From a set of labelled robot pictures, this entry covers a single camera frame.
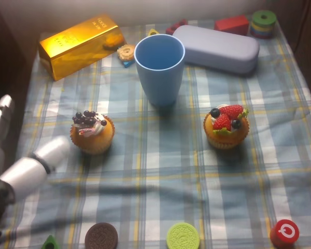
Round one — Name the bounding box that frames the gold bar box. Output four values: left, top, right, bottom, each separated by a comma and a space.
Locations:
38, 14, 128, 81

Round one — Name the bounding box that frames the brown sandwich cookie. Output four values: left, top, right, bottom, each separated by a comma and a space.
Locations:
84, 222, 119, 249

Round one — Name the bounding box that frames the green triangle block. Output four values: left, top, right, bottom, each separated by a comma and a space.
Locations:
40, 234, 58, 249

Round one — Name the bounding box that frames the red cylinder with white print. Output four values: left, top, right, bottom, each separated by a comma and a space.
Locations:
270, 219, 300, 248

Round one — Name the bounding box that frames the red rectangular wooden block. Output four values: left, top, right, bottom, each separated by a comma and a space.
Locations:
214, 15, 250, 36

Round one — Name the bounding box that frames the green sandwich cookie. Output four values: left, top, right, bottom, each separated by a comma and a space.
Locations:
166, 222, 200, 249

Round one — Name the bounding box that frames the blue plastic cup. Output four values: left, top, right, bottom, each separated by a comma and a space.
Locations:
134, 35, 186, 107

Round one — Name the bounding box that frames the lilac glasses case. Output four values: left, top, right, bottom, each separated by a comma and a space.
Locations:
172, 25, 260, 76

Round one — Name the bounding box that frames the blueberry topped cupcake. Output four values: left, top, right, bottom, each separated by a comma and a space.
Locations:
69, 110, 116, 156

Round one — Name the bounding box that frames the strawberry topped cupcake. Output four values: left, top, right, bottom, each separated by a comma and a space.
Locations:
203, 104, 250, 150

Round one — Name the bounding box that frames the tan flower shaped cookie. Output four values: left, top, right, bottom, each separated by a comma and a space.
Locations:
117, 44, 136, 62

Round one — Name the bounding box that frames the red triangle block with holes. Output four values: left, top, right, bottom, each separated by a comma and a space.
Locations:
165, 19, 189, 35

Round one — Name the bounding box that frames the green topped ring stack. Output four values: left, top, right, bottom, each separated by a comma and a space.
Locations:
249, 9, 277, 39

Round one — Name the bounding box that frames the blue plaid tablecloth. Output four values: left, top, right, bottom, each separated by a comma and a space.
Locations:
4, 15, 311, 249

